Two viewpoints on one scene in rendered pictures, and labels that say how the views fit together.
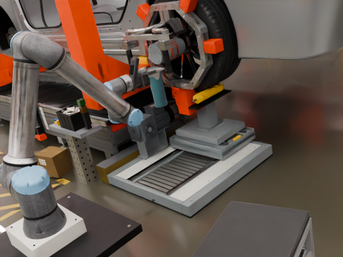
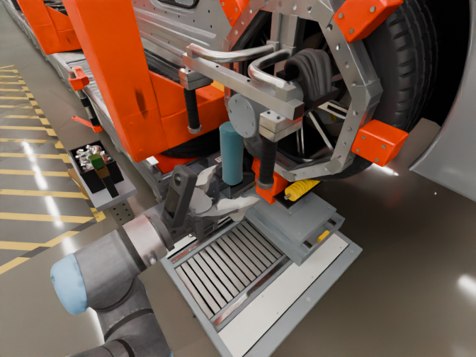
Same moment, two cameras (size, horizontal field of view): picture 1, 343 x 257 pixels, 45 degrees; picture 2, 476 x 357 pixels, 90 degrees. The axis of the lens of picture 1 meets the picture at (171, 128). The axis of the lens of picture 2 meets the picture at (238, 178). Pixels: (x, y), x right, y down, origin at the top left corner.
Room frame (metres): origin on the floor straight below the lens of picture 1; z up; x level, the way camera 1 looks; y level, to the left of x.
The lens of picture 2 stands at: (1.89, 0.02, 1.20)
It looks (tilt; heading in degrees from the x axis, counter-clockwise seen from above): 44 degrees down; 359
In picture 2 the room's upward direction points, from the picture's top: straight up
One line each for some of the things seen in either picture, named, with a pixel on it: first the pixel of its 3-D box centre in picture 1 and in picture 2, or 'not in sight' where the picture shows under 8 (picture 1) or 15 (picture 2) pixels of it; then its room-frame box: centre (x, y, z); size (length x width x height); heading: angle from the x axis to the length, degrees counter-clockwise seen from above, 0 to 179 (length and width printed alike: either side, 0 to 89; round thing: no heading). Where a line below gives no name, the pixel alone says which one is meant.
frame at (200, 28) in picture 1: (174, 46); (282, 99); (2.62, -0.13, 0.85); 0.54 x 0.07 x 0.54; 39
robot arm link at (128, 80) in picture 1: (125, 83); (147, 240); (2.13, 0.18, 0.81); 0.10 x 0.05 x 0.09; 39
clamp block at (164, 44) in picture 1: (167, 43); (280, 120); (2.36, -0.08, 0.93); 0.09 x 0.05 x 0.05; 129
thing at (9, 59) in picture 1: (21, 60); (85, 23); (4.52, 1.40, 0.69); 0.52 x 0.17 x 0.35; 129
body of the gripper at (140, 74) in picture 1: (137, 79); (185, 218); (2.19, 0.12, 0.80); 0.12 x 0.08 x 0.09; 129
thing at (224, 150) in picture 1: (211, 137); (285, 211); (2.73, -0.26, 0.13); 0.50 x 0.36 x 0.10; 39
